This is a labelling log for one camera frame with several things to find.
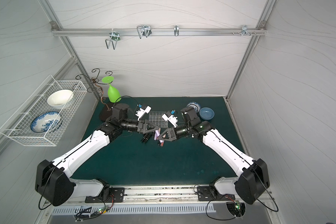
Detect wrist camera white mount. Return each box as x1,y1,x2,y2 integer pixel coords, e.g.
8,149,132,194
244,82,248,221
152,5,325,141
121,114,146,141
135,104,152,121
161,110,178,128

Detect small metal clip on rail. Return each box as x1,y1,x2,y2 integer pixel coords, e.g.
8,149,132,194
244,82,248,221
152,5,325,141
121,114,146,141
174,25,179,36

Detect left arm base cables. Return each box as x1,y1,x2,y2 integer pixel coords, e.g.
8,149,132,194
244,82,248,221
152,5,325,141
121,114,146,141
74,194,115,222

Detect metal double hook on rail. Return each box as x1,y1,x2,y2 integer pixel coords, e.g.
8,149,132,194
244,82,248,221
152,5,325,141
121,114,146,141
136,25,152,39

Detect clear acrylic lipstick organizer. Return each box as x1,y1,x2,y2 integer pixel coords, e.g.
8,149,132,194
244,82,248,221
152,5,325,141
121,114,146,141
148,111,169,128

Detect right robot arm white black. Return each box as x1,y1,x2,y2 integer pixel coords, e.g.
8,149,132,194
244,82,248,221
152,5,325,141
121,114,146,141
158,106,270,204

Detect metal hook right on rail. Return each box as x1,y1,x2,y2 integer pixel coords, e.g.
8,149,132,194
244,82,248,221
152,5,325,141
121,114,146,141
232,25,256,36

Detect blue white porcelain bowl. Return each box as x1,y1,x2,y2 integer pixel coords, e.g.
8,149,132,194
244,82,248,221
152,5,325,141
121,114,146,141
187,101,201,113

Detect copper scroll glass stand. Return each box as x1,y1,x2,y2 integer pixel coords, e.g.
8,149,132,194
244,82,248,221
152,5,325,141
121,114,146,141
75,68,114,121

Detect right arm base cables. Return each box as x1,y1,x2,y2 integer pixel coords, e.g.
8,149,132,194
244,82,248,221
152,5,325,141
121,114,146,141
193,184,247,221

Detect light blue bowl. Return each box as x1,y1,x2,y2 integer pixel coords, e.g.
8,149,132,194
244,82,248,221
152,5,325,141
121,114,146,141
199,107,215,120

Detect blue patterned bowl in basket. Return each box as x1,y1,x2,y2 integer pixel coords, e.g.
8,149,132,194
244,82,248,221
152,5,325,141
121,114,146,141
30,111,62,133

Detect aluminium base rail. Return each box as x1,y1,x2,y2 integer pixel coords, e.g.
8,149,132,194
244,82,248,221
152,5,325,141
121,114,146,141
44,183,276,205

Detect white wire basket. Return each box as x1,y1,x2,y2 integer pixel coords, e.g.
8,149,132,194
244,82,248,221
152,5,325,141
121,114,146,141
0,76,87,147

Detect black lipstick tube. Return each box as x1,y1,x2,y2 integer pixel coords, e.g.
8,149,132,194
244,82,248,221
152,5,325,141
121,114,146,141
141,133,152,143

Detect green plastic wine glass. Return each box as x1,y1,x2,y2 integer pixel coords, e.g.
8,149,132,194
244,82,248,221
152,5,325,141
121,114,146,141
102,76,121,103

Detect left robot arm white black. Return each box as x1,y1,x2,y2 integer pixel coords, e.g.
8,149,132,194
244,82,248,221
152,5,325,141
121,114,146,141
35,103,159,206

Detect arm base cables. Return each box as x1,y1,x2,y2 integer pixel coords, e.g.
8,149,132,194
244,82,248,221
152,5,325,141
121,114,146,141
74,194,115,222
193,184,247,221

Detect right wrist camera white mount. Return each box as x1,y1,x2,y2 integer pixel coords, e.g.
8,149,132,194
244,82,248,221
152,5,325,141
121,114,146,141
161,110,178,128

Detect white bowl in basket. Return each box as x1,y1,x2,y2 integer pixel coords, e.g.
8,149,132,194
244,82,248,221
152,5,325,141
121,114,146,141
47,90,74,109

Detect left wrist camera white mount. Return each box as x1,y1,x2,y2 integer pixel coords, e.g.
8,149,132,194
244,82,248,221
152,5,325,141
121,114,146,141
135,104,152,121

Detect aluminium top rail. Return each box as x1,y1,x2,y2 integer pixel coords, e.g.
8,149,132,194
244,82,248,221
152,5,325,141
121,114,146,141
52,27,267,37

